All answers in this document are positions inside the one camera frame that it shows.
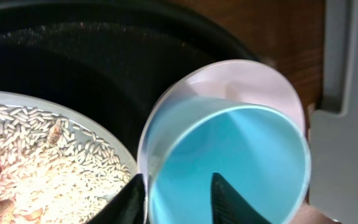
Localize grey plate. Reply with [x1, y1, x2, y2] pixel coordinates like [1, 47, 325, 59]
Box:
[0, 89, 139, 224]

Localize blue cup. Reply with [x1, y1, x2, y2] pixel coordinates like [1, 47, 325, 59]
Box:
[138, 78, 311, 223]

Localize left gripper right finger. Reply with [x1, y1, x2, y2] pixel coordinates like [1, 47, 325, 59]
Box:
[210, 172, 270, 224]

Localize rice and peanut scraps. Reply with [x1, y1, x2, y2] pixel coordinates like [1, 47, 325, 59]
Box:
[0, 101, 132, 224]

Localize round black tray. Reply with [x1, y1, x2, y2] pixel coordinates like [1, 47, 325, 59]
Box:
[0, 0, 260, 159]

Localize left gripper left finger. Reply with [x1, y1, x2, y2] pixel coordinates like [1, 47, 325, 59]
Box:
[87, 174, 145, 224]

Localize grey dishwasher rack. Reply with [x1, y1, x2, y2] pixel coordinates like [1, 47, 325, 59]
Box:
[310, 0, 358, 223]

